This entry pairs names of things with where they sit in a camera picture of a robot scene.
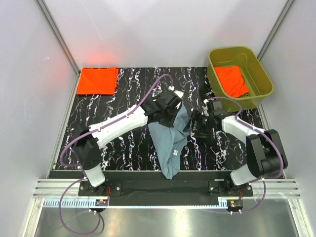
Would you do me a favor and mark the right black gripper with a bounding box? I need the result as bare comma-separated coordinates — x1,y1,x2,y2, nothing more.
183,110,214,138

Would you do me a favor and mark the grey-blue t-shirt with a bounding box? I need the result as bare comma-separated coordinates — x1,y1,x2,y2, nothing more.
148,105,190,179

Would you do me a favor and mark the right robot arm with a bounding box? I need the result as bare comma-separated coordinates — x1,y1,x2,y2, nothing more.
184,98,288,196

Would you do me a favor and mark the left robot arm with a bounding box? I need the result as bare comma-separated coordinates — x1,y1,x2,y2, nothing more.
72,89,184,196

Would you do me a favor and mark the orange t-shirt in bin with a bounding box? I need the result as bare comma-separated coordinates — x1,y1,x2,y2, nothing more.
214,66,249,98

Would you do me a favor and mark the folded orange t-shirt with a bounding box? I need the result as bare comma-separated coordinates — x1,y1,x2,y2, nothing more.
76,68,119,95

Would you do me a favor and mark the olive green plastic bin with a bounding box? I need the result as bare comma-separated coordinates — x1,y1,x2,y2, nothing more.
207,46,274,112

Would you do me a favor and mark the right orange connector box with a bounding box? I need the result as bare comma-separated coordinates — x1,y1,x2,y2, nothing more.
228,199,243,208

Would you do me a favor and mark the orange connector box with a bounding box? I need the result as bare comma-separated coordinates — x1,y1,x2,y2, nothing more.
95,199,109,206
228,199,243,208

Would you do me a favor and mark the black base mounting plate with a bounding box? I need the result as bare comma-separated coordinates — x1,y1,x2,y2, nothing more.
78,171,253,207

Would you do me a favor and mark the left orange connector box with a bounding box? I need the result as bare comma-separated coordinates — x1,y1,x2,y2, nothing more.
95,199,109,206

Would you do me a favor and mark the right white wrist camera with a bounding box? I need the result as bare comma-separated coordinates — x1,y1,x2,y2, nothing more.
201,99,213,117

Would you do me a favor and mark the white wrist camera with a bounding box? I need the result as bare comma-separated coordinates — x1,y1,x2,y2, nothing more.
201,99,213,117
168,86,184,99

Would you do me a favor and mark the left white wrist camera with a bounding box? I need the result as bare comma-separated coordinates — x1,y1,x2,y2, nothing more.
168,86,184,99

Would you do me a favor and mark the aluminium frame rail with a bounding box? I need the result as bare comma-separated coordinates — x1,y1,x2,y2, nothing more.
33,179,301,209

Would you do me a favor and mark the left aluminium corner post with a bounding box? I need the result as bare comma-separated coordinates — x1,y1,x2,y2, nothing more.
35,0,80,76

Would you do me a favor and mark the aluminium corner post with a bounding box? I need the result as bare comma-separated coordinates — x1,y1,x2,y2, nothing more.
35,0,80,76
257,0,296,61

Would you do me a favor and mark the right aluminium corner post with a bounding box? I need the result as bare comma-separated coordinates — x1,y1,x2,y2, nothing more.
257,0,296,61

